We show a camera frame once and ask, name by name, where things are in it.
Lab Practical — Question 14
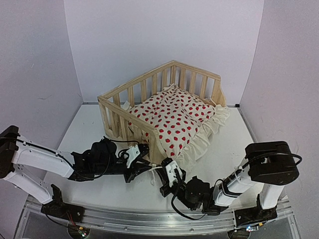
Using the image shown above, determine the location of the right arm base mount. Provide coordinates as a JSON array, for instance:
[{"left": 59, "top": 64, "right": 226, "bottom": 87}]
[{"left": 234, "top": 194, "right": 278, "bottom": 229}]

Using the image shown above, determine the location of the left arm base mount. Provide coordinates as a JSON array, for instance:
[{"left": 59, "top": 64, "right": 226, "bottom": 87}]
[{"left": 41, "top": 184, "right": 85, "bottom": 223}]

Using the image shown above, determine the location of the white mattress tie string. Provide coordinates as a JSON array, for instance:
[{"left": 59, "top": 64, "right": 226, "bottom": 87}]
[{"left": 148, "top": 165, "right": 162, "bottom": 186}]

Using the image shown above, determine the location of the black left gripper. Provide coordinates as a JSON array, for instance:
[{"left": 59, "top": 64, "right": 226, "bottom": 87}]
[{"left": 94, "top": 156, "right": 152, "bottom": 183}]

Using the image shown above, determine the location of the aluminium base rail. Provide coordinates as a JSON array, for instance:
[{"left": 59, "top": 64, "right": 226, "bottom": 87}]
[{"left": 23, "top": 196, "right": 292, "bottom": 231}]

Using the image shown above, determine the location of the strawberry print ruffled mattress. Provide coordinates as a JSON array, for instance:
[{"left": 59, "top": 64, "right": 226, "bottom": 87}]
[{"left": 123, "top": 84, "right": 230, "bottom": 171}]

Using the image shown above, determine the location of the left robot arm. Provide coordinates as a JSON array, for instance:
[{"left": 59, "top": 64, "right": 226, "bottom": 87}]
[{"left": 0, "top": 125, "right": 151, "bottom": 218}]

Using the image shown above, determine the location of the wooden pet bed frame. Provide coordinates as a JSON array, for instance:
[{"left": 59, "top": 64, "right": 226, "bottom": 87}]
[{"left": 98, "top": 60, "right": 226, "bottom": 163}]

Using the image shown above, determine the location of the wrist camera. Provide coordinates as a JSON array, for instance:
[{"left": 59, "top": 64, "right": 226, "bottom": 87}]
[
  {"left": 161, "top": 158, "right": 186, "bottom": 187},
  {"left": 126, "top": 143, "right": 150, "bottom": 168}
]

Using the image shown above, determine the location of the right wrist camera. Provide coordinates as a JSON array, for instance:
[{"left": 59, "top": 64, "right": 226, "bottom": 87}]
[{"left": 161, "top": 158, "right": 186, "bottom": 187}]

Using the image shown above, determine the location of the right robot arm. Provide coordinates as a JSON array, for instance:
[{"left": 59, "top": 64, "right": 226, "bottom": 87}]
[{"left": 156, "top": 141, "right": 303, "bottom": 221}]

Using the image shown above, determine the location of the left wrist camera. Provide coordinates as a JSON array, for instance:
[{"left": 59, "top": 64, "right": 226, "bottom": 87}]
[{"left": 126, "top": 143, "right": 150, "bottom": 168}]

